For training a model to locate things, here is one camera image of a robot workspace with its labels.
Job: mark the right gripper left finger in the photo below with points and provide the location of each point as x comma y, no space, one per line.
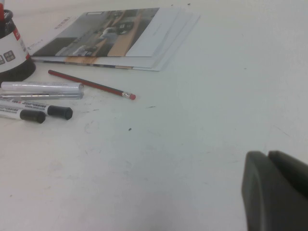
264,192

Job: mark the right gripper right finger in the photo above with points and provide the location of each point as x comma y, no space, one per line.
291,166

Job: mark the white marker black cap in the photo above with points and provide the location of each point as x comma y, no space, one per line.
29,106
31,116

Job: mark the silver grey pen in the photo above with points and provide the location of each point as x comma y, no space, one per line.
48,96

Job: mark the glossy white pen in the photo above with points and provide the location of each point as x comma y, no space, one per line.
43,86

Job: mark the black mesh pen holder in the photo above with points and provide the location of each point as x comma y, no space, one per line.
14,53

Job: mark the plain white brochure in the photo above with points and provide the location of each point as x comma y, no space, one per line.
190,24

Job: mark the brochure with printed edge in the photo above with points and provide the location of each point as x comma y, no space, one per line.
173,31

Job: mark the red pencil with eraser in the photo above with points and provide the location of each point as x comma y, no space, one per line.
96,85

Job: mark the office photo brochure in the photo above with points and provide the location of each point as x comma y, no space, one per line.
108,33

